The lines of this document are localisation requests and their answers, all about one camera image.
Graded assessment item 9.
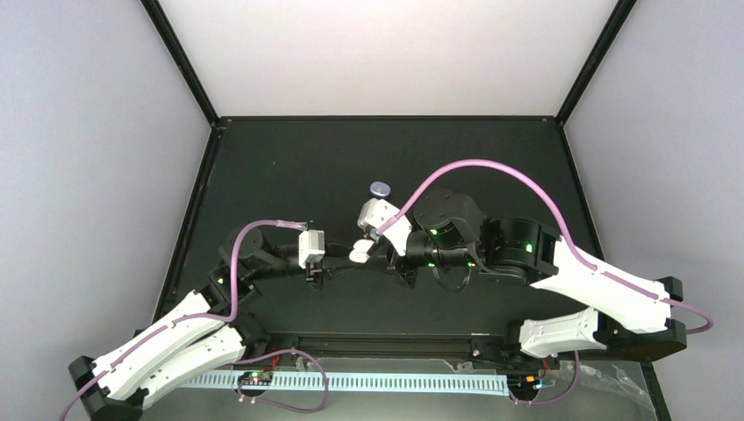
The light blue slotted cable duct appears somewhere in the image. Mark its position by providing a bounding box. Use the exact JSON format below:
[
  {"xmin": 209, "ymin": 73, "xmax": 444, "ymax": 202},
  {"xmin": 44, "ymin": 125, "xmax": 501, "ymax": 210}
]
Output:
[{"xmin": 183, "ymin": 370, "xmax": 509, "ymax": 396}]

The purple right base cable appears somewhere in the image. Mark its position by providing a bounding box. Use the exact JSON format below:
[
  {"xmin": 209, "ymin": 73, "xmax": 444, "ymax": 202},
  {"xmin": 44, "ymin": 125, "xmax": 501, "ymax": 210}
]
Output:
[{"xmin": 507, "ymin": 348, "xmax": 583, "ymax": 407}]

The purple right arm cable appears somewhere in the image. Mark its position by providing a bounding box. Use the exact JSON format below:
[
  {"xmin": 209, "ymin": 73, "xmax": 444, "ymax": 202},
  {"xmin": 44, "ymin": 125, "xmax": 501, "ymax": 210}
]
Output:
[{"xmin": 377, "ymin": 159, "xmax": 715, "ymax": 335}]

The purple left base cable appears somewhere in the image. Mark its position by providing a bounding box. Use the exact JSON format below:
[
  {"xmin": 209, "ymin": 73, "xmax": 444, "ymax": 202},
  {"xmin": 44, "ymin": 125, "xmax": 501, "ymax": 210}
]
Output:
[{"xmin": 235, "ymin": 347, "xmax": 332, "ymax": 415}]

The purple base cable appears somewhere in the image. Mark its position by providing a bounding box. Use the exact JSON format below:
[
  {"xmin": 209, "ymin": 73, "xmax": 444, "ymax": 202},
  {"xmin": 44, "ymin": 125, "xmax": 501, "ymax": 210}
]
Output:
[
  {"xmin": 235, "ymin": 347, "xmax": 332, "ymax": 415},
  {"xmin": 507, "ymin": 348, "xmax": 583, "ymax": 407}
]

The black frame post left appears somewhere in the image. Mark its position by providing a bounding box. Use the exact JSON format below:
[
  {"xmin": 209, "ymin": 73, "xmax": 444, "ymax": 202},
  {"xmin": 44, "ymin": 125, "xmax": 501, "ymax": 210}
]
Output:
[{"xmin": 140, "ymin": 0, "xmax": 219, "ymax": 126}]

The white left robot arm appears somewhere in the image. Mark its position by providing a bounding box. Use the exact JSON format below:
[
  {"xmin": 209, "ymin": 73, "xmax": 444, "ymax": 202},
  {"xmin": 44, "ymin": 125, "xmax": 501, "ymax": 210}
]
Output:
[{"xmin": 68, "ymin": 219, "xmax": 369, "ymax": 420}]

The white oval capsule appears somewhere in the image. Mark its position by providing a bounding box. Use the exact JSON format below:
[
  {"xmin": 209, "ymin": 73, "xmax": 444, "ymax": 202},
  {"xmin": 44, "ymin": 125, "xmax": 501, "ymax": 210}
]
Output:
[{"xmin": 348, "ymin": 239, "xmax": 376, "ymax": 264}]

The black frame post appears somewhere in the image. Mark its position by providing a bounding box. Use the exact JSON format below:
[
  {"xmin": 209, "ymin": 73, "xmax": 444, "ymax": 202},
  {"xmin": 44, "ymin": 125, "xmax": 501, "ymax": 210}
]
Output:
[
  {"xmin": 140, "ymin": 0, "xmax": 219, "ymax": 126},
  {"xmin": 555, "ymin": 0, "xmax": 637, "ymax": 127}
]

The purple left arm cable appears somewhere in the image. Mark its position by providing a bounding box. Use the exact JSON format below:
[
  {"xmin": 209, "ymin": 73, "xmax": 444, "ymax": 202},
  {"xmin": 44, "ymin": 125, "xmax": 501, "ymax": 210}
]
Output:
[{"xmin": 56, "ymin": 219, "xmax": 309, "ymax": 421}]

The black frame post right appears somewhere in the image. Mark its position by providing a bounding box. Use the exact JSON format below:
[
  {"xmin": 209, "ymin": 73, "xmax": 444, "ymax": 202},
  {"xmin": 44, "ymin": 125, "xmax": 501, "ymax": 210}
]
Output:
[{"xmin": 555, "ymin": 0, "xmax": 637, "ymax": 127}]

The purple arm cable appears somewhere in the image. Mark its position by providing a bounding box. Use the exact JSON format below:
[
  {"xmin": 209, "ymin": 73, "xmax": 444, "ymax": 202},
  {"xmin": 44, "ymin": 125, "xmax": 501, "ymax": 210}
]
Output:
[
  {"xmin": 377, "ymin": 159, "xmax": 715, "ymax": 335},
  {"xmin": 56, "ymin": 219, "xmax": 309, "ymax": 421}
]

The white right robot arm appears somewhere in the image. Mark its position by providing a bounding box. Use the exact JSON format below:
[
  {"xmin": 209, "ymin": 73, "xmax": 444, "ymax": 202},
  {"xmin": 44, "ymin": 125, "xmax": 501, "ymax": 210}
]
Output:
[{"xmin": 375, "ymin": 189, "xmax": 687, "ymax": 367}]

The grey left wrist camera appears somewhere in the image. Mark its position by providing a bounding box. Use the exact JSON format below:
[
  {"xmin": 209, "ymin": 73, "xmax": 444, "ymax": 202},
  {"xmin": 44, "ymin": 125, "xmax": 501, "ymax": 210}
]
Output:
[{"xmin": 297, "ymin": 230, "xmax": 326, "ymax": 269}]

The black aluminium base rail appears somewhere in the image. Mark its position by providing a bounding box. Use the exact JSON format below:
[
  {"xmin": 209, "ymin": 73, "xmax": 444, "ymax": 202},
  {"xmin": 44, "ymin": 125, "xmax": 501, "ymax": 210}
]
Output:
[{"xmin": 255, "ymin": 332, "xmax": 562, "ymax": 373}]

